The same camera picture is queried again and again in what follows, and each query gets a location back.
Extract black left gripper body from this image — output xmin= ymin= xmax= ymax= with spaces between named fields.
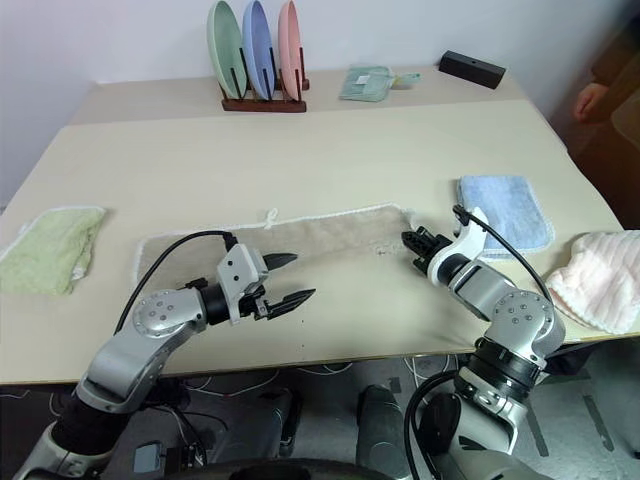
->
xmin=238 ymin=253 xmax=275 ymax=322

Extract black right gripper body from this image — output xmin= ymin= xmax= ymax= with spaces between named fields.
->
xmin=417 ymin=225 xmax=454 ymax=276

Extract beige towel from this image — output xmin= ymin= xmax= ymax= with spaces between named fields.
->
xmin=131 ymin=201 xmax=419 ymax=290

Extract light blue towel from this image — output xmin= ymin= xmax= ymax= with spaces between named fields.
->
xmin=455 ymin=174 xmax=558 ymax=263

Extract teal folded towel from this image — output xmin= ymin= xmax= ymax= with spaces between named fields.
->
xmin=338 ymin=64 xmax=421 ymax=103

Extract pink towel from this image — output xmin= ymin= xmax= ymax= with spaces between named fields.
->
xmin=544 ymin=229 xmax=640 ymax=334

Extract light green towel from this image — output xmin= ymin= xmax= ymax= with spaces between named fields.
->
xmin=0 ymin=204 xmax=108 ymax=297

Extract person bare hand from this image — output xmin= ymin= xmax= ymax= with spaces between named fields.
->
xmin=574 ymin=82 xmax=613 ymax=122

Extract dark rounded shape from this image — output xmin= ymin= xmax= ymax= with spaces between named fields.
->
xmin=355 ymin=384 xmax=409 ymax=469
xmin=268 ymin=386 xmax=305 ymax=458

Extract dark wooden plate rack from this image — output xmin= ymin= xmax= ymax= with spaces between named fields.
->
xmin=220 ymin=46 xmax=311 ymax=114

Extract black rectangular box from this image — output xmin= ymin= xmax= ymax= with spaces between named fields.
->
xmin=438 ymin=49 xmax=508 ymax=91

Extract small grey screen device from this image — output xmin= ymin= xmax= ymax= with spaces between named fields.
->
xmin=133 ymin=441 xmax=168 ymax=474

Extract pink plate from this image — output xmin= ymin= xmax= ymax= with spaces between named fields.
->
xmin=276 ymin=0 xmax=304 ymax=97

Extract blue plate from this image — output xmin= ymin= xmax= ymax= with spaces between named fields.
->
xmin=241 ymin=0 xmax=278 ymax=99

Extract green plate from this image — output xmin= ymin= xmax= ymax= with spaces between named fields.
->
xmin=206 ymin=0 xmax=249 ymax=99

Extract person brown clothing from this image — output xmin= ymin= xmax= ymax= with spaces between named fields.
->
xmin=591 ymin=22 xmax=640 ymax=151

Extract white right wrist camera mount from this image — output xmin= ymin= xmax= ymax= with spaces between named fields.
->
xmin=426 ymin=206 xmax=490 ymax=287

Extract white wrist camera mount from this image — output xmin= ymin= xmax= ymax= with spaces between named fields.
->
xmin=426 ymin=206 xmax=490 ymax=287
xmin=215 ymin=243 xmax=267 ymax=327

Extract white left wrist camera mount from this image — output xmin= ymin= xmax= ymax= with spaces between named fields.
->
xmin=215 ymin=243 xmax=267 ymax=327

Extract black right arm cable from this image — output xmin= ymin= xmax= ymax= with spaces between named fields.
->
xmin=452 ymin=203 xmax=558 ymax=306

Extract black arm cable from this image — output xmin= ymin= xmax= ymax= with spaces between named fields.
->
xmin=452 ymin=203 xmax=558 ymax=306
xmin=113 ymin=230 xmax=237 ymax=334

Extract white thin cable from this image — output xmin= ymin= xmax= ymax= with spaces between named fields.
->
xmin=401 ymin=351 xmax=467 ymax=387
xmin=183 ymin=368 xmax=282 ymax=402

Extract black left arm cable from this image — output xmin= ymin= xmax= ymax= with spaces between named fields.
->
xmin=113 ymin=230 xmax=237 ymax=334

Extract black thick torso cable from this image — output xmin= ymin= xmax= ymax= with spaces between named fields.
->
xmin=403 ymin=373 xmax=454 ymax=480

